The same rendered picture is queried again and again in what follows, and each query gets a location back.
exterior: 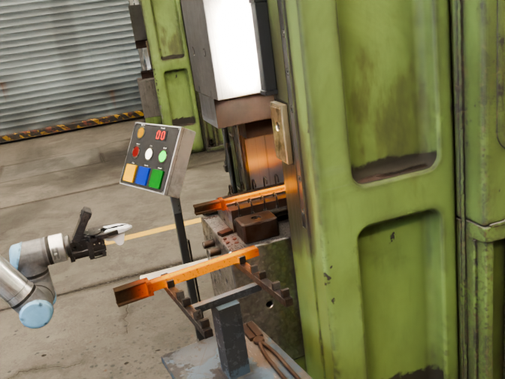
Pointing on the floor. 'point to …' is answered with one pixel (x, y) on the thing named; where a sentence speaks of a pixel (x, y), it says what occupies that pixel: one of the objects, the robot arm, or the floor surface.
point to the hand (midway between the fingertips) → (128, 225)
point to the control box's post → (184, 252)
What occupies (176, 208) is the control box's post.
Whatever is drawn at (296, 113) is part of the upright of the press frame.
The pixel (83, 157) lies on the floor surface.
